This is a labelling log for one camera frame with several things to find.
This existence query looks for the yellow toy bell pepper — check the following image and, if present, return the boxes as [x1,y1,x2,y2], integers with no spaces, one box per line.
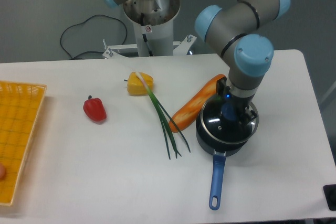
[127,72,154,96]

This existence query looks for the green spring onion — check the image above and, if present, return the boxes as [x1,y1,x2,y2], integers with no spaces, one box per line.
[134,71,191,159]

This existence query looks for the red toy bell pepper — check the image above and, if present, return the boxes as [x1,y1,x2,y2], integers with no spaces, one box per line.
[83,95,107,123]

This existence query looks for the glass pot lid blue knob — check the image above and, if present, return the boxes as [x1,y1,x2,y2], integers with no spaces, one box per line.
[200,95,259,145]

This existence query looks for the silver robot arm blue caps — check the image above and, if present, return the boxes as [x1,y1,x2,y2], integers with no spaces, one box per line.
[104,0,291,98]

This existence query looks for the yellow woven basket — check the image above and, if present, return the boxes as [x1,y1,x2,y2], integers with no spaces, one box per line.
[1,81,47,206]

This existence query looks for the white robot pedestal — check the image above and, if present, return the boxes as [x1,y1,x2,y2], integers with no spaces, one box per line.
[123,0,181,57]

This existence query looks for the orange toy baguette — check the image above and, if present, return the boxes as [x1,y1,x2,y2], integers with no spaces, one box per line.
[172,73,226,131]

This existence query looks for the black floor cable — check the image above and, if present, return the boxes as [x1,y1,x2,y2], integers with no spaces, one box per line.
[60,14,128,60]

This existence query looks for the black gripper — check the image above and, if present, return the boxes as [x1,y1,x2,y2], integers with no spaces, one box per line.
[216,77,257,130]

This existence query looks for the saucepan with blue handle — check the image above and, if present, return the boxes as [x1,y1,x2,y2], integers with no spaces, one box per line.
[196,118,249,210]

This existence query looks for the white metal base frame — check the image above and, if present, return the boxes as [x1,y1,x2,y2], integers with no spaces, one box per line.
[102,34,197,59]

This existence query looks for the black corner device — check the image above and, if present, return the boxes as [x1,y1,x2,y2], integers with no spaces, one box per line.
[323,184,336,211]

